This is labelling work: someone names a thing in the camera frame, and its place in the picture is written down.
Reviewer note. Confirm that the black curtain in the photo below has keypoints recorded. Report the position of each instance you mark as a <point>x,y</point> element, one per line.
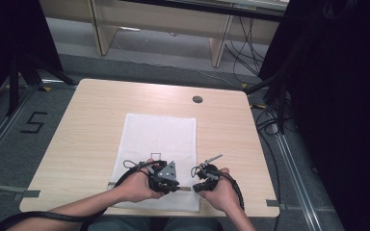
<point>340,106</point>
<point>9,41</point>

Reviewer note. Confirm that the grey floor strip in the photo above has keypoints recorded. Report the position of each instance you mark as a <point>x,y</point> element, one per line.
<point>3,188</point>

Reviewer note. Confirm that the white towel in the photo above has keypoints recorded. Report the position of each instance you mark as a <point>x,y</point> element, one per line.
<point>160,138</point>

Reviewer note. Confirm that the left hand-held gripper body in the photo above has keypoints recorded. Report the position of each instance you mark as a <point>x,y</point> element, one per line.
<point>166,174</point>

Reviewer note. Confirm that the grey tape piece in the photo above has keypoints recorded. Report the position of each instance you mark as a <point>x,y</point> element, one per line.
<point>273,202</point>

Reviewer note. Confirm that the person's right hand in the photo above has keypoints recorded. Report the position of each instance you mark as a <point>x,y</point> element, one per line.
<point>221,195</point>

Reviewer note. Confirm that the metal floor rail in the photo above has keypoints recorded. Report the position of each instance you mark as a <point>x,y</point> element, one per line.
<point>297,179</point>
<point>3,128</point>

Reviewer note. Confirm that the yellow floor tape mark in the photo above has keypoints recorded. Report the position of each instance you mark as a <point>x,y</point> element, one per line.
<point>245,85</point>
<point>47,89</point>

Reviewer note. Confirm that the person's left hand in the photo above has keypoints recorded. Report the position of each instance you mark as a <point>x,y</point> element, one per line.
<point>138,187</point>

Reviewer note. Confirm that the black metal stand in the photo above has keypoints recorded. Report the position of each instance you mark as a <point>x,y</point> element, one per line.
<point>29,72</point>
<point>277,96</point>

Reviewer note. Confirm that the person's legs in jeans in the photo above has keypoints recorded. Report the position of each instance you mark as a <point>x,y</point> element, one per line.
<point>128,224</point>

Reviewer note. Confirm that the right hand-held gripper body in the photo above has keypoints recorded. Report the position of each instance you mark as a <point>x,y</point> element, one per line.
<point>208,174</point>

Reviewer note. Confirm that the light wooden desk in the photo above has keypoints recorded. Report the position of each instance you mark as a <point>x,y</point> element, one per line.
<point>160,22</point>

